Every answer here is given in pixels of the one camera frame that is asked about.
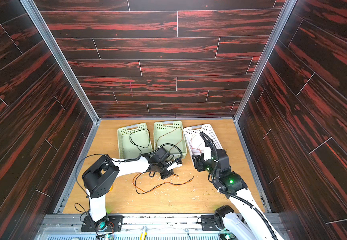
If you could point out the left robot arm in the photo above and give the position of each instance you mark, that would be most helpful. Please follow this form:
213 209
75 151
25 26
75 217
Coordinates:
100 176

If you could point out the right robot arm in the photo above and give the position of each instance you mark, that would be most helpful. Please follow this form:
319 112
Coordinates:
254 225

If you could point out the white basket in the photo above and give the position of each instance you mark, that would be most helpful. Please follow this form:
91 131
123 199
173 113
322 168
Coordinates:
195 143

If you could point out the left green basket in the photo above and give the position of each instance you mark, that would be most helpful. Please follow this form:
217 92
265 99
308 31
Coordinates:
134 140

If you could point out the green basket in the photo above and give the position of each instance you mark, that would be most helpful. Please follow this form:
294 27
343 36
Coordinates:
170 132
134 140

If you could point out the middle green basket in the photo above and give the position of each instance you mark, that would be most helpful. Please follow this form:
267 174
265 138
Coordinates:
170 132

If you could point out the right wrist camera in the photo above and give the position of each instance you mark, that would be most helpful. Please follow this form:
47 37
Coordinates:
199 158

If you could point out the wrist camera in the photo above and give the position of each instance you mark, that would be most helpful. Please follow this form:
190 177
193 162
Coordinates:
199 158
174 164

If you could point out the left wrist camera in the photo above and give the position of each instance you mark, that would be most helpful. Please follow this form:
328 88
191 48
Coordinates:
174 164

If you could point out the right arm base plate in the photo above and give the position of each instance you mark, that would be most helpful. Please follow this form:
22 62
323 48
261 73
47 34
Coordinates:
208 223

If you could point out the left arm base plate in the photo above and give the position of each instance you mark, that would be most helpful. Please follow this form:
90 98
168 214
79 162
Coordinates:
107 224

